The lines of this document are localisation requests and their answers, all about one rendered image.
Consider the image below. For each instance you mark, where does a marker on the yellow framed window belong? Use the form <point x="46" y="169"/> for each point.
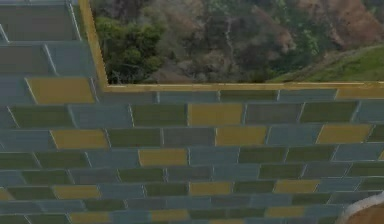
<point x="233" y="40"/>

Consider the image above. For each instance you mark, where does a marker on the white rimmed brown basin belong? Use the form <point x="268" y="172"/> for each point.
<point x="366" y="213"/>

